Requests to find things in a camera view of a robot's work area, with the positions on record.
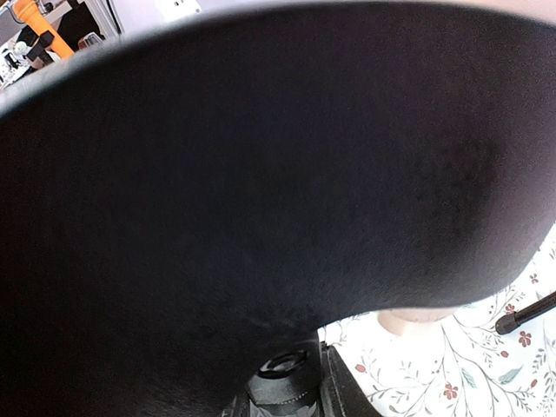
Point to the black round base mic stand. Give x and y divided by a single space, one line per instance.
178 208

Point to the beige toy microphone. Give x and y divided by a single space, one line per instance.
413 322

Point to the floral table mat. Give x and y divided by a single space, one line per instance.
460 366

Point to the black music stand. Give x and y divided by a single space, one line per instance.
510 322

